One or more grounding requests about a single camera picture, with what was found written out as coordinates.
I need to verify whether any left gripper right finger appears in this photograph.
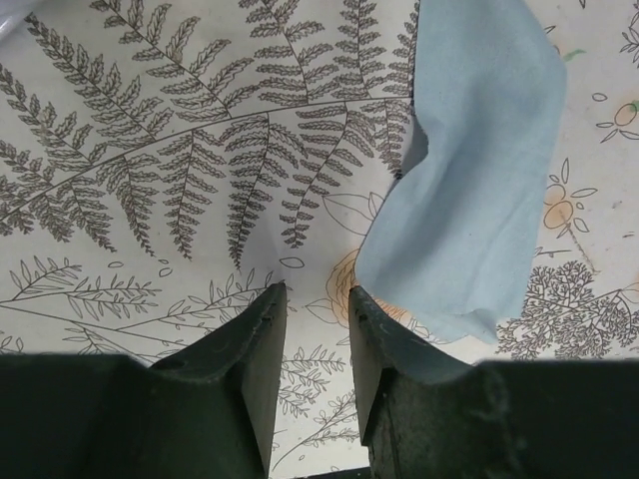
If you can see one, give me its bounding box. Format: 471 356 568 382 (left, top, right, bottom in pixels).
348 287 638 478

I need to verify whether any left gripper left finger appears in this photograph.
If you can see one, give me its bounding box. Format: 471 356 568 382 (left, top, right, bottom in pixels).
1 283 287 478

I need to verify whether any blue cleaning cloth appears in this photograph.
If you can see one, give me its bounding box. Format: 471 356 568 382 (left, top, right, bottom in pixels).
355 1 567 342

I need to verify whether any floral table mat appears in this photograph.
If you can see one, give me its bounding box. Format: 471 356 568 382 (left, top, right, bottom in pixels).
1 1 638 478

